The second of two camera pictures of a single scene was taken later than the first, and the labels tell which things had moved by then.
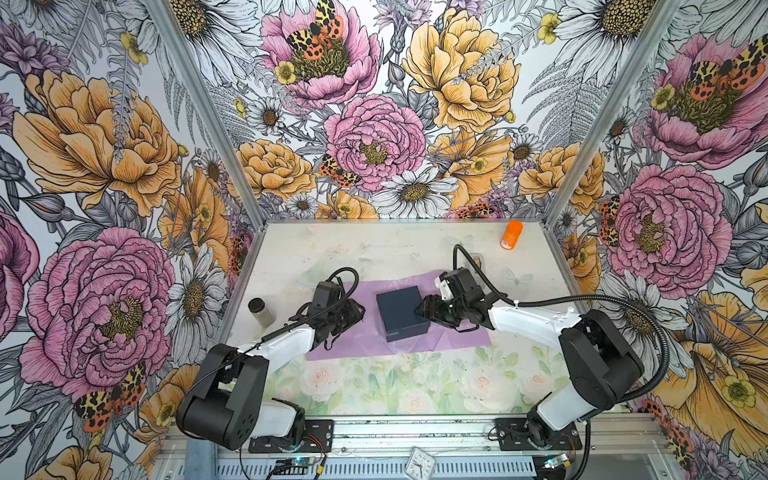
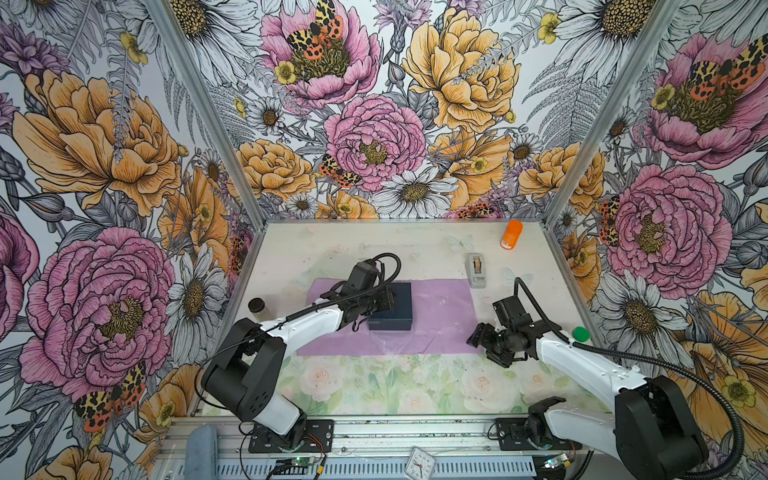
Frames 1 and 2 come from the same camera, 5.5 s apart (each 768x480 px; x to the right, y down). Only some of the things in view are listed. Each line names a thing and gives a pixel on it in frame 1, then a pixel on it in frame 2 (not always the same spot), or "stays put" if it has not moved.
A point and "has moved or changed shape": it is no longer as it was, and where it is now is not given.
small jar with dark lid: x=263 y=315 stays put
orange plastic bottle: x=513 y=231 stays put
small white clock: x=420 y=464 stays put
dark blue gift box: x=398 y=314 has moved or changed shape
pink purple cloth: x=364 y=336 stays put
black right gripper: x=432 y=310 → x=482 y=336
